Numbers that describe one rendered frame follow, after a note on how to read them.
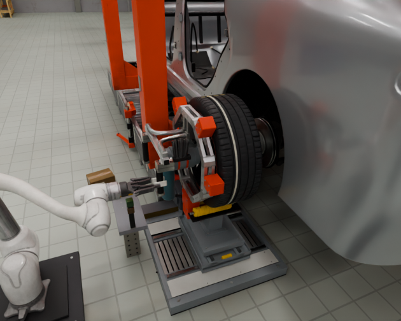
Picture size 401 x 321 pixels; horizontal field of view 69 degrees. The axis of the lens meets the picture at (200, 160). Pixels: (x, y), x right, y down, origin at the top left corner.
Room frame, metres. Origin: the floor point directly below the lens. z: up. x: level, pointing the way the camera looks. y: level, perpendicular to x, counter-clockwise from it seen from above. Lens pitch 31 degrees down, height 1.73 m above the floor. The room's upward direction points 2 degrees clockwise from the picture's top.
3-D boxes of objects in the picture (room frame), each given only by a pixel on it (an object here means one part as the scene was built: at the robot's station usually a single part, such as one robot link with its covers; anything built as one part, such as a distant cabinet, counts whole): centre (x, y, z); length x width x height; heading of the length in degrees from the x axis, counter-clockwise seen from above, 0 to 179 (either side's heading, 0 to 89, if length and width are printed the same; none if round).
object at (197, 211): (1.42, -0.08, 0.51); 0.29 x 0.06 x 0.06; 112
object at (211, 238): (1.56, -0.10, 0.32); 0.40 x 0.30 x 0.28; 22
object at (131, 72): (3.84, 0.76, 0.69); 0.52 x 0.17 x 0.35; 112
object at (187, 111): (1.49, 0.06, 0.85); 0.54 x 0.07 x 0.54; 22
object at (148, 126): (1.54, 0.21, 1.03); 0.19 x 0.18 x 0.11; 112
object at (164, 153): (1.36, 0.13, 1.03); 0.19 x 0.18 x 0.11; 112
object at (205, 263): (1.56, -0.10, 0.13); 0.50 x 0.36 x 0.10; 22
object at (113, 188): (1.16, 0.42, 0.83); 0.09 x 0.06 x 0.09; 22
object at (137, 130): (3.10, 0.78, 0.28); 2.47 x 0.09 x 0.22; 22
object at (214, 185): (1.20, -0.07, 0.85); 0.09 x 0.08 x 0.07; 22
